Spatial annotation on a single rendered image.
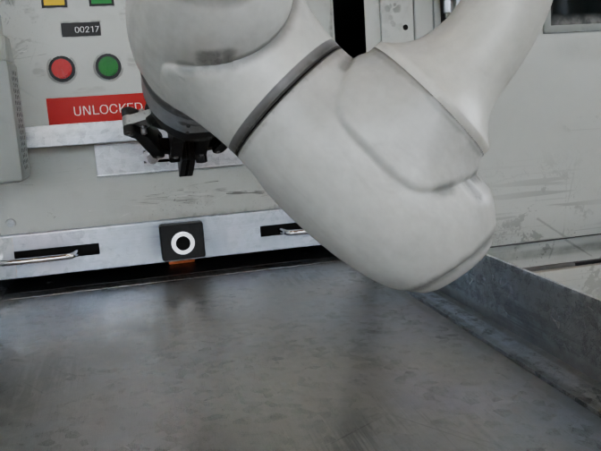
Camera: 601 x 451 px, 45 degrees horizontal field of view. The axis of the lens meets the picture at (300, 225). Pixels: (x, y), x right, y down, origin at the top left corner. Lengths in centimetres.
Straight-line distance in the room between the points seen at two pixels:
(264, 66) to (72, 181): 62
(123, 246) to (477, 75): 67
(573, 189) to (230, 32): 82
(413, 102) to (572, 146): 74
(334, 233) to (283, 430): 16
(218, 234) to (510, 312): 48
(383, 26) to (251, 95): 62
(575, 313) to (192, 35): 37
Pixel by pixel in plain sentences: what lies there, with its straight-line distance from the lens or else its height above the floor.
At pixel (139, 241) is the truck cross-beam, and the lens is 103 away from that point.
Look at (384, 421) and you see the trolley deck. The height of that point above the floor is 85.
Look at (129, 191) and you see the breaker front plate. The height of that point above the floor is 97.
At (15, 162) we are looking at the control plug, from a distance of 93.
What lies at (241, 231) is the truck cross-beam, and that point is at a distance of 104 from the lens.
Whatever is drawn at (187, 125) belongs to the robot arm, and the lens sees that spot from 58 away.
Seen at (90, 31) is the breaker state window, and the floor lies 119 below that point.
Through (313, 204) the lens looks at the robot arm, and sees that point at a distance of 45.
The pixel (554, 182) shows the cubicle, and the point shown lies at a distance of 115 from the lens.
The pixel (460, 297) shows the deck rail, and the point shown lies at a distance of 81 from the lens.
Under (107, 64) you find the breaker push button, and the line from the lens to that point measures 102.
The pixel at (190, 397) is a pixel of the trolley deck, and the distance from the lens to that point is 61.
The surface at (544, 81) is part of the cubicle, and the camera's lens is 113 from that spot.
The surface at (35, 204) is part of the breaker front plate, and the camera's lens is 104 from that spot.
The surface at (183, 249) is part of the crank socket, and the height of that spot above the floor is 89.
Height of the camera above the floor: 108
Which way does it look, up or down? 10 degrees down
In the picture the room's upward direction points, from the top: 4 degrees counter-clockwise
